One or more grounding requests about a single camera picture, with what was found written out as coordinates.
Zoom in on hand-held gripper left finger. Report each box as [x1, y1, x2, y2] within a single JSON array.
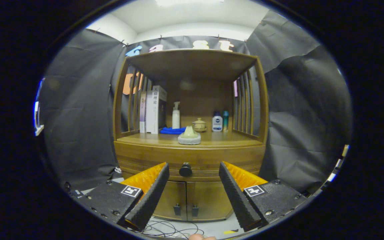
[[75, 162, 170, 232]]

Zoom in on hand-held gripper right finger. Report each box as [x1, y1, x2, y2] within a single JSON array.
[[219, 161, 314, 232]]

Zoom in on black round drawer knob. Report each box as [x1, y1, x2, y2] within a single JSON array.
[[179, 162, 193, 177]]

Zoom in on wooden drawer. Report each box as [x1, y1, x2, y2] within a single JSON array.
[[114, 142, 266, 182]]

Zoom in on wooden cabinet door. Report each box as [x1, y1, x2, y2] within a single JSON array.
[[154, 180, 188, 221], [186, 181, 234, 221]]

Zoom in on wooden countertop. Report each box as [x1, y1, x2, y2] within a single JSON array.
[[117, 128, 263, 149]]

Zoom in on wooden cabinet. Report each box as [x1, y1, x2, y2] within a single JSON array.
[[113, 49, 269, 222]]

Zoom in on blue folded cloth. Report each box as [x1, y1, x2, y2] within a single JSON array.
[[160, 127, 186, 135]]

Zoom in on white lotion bottle blue cap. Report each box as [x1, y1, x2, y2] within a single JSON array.
[[212, 111, 223, 132]]

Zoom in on black floor equipment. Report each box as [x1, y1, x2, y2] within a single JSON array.
[[64, 182, 82, 198]]

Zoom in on beige lidded teacup with saucer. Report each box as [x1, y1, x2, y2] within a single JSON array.
[[192, 118, 207, 132]]

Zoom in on white pump bottle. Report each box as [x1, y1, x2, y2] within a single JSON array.
[[172, 101, 181, 129]]

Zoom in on thin pale purple book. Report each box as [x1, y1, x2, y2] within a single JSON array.
[[139, 91, 147, 133]]

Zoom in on thick white book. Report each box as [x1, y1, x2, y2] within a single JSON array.
[[145, 85, 167, 134]]

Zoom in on white and black rack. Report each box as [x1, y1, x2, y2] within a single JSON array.
[[312, 144, 350, 197]]

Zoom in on black backdrop cloth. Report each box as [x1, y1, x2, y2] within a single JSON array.
[[39, 10, 354, 194]]

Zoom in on black floor cables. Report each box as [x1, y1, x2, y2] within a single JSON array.
[[144, 218, 206, 238]]

